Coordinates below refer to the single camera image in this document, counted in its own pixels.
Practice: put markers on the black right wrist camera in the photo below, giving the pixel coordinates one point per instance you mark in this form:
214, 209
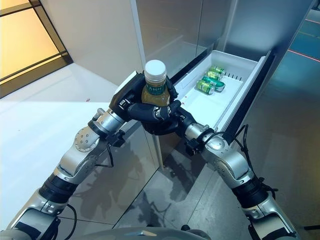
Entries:
192, 147

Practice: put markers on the amber lit panel black frame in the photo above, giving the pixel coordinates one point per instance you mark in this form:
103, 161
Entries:
25, 37

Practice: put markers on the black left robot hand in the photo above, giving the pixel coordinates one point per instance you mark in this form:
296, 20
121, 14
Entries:
125, 92

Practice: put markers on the white pull-out fridge drawer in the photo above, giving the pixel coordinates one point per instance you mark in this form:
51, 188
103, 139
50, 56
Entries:
225, 105

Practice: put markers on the stainless steel fridge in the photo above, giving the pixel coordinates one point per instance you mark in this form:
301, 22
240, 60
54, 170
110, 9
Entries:
170, 30

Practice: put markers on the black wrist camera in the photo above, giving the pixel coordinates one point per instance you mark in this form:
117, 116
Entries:
117, 138
192, 147

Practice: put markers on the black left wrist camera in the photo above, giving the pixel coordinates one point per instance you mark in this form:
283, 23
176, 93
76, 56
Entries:
117, 138

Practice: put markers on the white counter cabinet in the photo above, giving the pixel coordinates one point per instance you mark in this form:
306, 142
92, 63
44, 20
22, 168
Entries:
37, 130

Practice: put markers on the light green drink can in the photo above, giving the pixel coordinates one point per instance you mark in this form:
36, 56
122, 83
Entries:
213, 74
205, 87

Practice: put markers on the dark green drink can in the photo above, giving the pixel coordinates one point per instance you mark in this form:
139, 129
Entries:
213, 82

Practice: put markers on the tea bottle with white cap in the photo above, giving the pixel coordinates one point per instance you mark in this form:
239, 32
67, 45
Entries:
156, 85

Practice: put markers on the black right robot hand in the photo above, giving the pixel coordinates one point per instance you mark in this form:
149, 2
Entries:
175, 125

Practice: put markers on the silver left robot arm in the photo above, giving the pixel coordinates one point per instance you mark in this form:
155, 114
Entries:
80, 150

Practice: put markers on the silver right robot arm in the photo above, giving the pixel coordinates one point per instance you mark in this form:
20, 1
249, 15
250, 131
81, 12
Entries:
225, 160

